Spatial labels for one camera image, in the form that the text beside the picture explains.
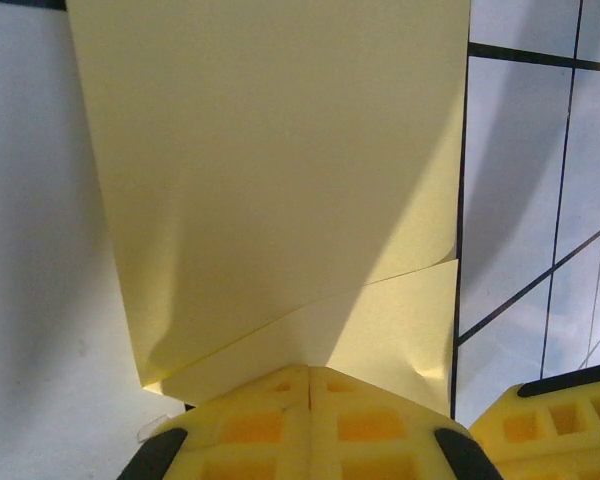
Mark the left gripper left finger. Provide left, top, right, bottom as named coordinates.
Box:
left=122, top=364, right=310, bottom=480

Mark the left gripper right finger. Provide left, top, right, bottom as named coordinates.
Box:
left=309, top=366, right=501, bottom=480

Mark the yellow paper sheet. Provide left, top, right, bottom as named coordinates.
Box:
left=64, top=0, right=474, bottom=421

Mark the clear tape scrap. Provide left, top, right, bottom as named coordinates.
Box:
left=133, top=415, right=177, bottom=445

